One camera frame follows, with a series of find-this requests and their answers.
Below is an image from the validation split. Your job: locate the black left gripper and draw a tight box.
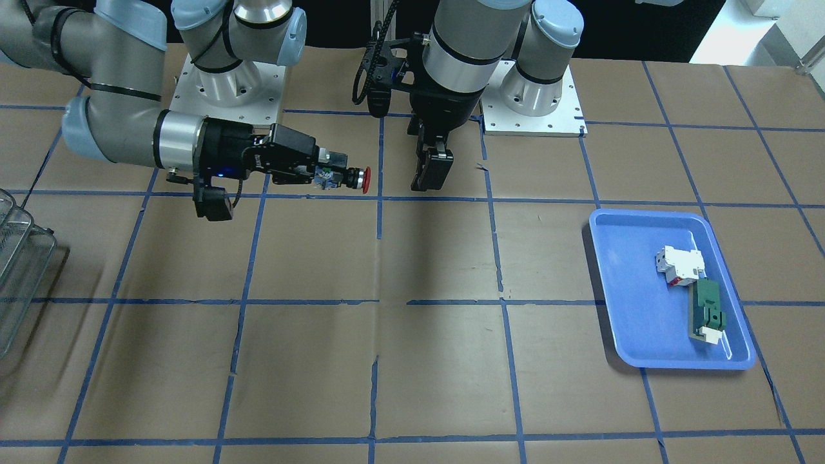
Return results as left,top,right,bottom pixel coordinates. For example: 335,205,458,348
407,83,483,191

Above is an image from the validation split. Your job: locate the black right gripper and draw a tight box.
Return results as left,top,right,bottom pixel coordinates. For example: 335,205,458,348
193,118,348,190

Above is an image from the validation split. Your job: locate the red emergency stop button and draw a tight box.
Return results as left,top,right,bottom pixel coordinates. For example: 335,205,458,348
315,166,371,194

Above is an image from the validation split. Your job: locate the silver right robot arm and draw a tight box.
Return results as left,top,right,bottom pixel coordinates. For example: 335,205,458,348
2,1,369,199

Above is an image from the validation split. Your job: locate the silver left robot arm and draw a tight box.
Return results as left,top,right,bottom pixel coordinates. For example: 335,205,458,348
407,1,587,191

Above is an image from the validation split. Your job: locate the metal mesh shelf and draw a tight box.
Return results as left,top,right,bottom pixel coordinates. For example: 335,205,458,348
1,190,56,358

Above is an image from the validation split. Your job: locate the white circuit breaker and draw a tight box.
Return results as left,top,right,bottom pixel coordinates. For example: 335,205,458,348
655,246,705,287

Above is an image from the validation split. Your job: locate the blue plastic tray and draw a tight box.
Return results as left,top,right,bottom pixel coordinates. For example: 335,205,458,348
589,208,755,370

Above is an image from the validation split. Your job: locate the green and white relay module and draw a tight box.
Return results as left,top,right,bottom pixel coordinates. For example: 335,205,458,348
688,277,727,345

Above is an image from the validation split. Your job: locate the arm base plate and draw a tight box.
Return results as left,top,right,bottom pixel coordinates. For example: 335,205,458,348
169,56,289,128
480,61,588,137

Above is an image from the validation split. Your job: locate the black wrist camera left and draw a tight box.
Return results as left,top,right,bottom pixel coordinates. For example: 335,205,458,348
351,21,431,118

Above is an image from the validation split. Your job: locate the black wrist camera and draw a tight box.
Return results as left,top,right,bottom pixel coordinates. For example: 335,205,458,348
193,177,233,222
351,21,431,118

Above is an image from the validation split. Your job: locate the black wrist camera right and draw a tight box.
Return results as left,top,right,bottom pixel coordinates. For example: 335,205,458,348
193,177,233,222

